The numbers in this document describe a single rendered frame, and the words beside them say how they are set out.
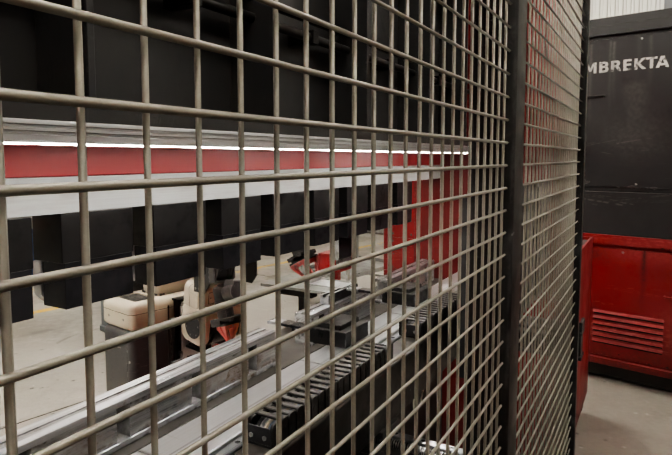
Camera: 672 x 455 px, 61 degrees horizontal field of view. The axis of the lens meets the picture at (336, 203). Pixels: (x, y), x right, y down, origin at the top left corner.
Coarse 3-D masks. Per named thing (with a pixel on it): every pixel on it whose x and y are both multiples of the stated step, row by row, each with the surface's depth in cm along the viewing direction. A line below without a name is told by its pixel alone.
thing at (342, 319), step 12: (288, 324) 146; (300, 324) 146; (324, 324) 137; (336, 324) 136; (348, 324) 138; (360, 324) 140; (312, 336) 138; (324, 336) 136; (336, 336) 134; (348, 336) 134; (360, 336) 140
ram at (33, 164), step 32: (32, 160) 90; (64, 160) 95; (96, 160) 101; (128, 160) 107; (160, 160) 113; (192, 160) 121; (224, 160) 130; (256, 160) 140; (288, 160) 152; (320, 160) 167; (384, 160) 205; (416, 160) 232; (96, 192) 101; (128, 192) 107; (160, 192) 114; (192, 192) 122; (224, 192) 130; (256, 192) 141
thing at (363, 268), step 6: (378, 258) 603; (360, 264) 589; (366, 264) 589; (378, 264) 588; (300, 270) 553; (312, 270) 543; (348, 270) 515; (360, 270) 557; (366, 270) 557; (378, 270) 551; (324, 276) 534; (342, 276) 519; (348, 276) 515; (360, 276) 529; (378, 276) 601
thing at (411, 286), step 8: (360, 288) 186; (368, 288) 186; (400, 288) 174; (408, 288) 173; (424, 288) 179; (384, 296) 175; (392, 296) 174; (400, 296) 173; (408, 296) 171; (424, 296) 177; (400, 304) 173; (408, 304) 172
